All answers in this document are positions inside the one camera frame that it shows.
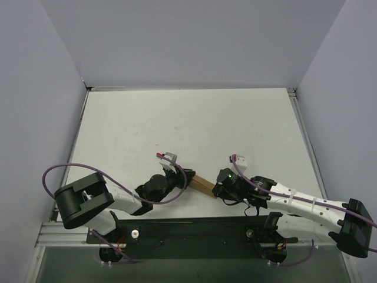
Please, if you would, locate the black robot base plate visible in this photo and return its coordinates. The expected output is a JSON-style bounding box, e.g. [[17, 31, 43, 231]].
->
[[85, 216, 298, 268]]

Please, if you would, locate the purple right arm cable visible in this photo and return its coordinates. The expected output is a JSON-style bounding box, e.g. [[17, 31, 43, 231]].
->
[[231, 153, 377, 254]]

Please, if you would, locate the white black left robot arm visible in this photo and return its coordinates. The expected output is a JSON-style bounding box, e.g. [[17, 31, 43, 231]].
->
[[54, 168, 196, 243]]

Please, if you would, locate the brown paper box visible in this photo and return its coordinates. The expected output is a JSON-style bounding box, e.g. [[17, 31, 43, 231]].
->
[[189, 175, 216, 198]]

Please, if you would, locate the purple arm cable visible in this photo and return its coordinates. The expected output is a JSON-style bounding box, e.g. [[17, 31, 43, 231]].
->
[[42, 155, 189, 205], [231, 153, 377, 254]]

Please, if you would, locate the aluminium table edge rail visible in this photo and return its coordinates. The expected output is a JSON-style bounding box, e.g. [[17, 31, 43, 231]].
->
[[286, 88, 328, 199]]

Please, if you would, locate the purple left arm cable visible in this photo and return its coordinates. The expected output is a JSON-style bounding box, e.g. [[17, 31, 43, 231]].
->
[[42, 155, 189, 205]]

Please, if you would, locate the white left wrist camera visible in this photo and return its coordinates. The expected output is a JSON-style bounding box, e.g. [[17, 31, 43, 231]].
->
[[157, 152, 177, 172]]

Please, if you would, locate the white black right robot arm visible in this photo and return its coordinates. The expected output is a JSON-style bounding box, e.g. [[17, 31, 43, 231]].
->
[[212, 168, 373, 258]]

